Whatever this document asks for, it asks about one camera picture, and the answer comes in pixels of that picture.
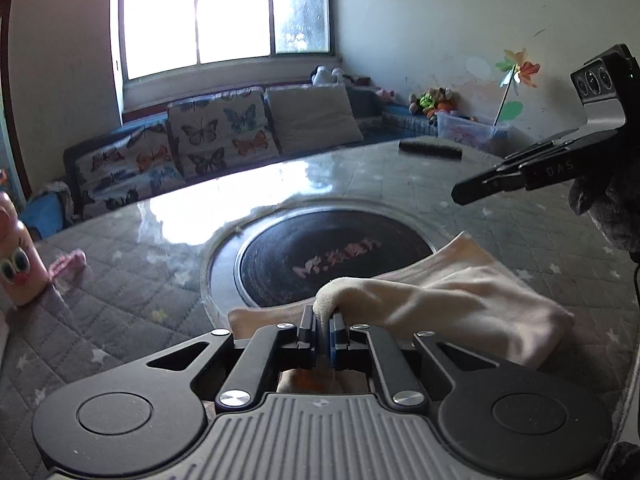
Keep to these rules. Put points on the black and white plush toy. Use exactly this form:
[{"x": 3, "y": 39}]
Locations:
[{"x": 320, "y": 76}]

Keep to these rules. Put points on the window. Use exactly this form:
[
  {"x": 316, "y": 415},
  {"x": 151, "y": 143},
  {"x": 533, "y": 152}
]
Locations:
[{"x": 225, "y": 10}]

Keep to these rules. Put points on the beige cushion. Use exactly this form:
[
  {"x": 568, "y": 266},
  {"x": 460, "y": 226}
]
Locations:
[{"x": 312, "y": 115}]

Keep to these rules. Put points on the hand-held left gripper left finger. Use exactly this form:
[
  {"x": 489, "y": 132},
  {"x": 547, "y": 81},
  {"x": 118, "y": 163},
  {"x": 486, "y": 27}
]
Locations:
[{"x": 310, "y": 345}]

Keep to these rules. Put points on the blue cloth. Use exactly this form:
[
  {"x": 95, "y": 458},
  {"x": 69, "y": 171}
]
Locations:
[{"x": 45, "y": 215}]

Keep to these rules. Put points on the pink plush toy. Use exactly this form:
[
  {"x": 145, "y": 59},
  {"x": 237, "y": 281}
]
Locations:
[{"x": 385, "y": 94}]

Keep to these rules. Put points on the person's right hand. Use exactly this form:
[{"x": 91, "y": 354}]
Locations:
[{"x": 610, "y": 210}]

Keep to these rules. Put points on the dark blue sofa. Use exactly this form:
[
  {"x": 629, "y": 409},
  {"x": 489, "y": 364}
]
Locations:
[{"x": 370, "y": 105}]

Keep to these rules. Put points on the cream garment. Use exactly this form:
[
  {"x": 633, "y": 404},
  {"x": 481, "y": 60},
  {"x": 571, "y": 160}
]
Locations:
[{"x": 475, "y": 310}]

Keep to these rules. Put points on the clear plastic storage box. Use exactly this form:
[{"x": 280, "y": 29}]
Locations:
[{"x": 470, "y": 132}]

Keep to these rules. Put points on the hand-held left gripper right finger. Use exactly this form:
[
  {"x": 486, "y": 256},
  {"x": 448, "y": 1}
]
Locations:
[{"x": 340, "y": 342}]

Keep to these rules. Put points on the pile of plush toys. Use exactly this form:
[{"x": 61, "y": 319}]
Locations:
[{"x": 432, "y": 102}]

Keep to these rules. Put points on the wide butterfly print cushion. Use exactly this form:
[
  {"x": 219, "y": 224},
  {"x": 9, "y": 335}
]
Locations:
[{"x": 130, "y": 170}]

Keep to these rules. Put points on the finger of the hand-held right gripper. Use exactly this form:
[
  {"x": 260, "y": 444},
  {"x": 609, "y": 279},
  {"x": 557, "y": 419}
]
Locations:
[
  {"x": 530, "y": 152},
  {"x": 485, "y": 187}
]

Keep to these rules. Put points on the round black cooktop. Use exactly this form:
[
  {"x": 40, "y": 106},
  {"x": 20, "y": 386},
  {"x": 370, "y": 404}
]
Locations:
[{"x": 325, "y": 250}]

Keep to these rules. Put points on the black remote control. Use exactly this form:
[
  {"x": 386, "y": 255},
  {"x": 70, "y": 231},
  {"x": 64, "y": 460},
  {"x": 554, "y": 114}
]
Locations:
[{"x": 430, "y": 150}]

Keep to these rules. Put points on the colourful pinwheel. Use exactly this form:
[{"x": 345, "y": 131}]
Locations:
[{"x": 517, "y": 72}]

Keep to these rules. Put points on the pink cartoon face bottle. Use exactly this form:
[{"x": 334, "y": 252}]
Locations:
[{"x": 20, "y": 260}]

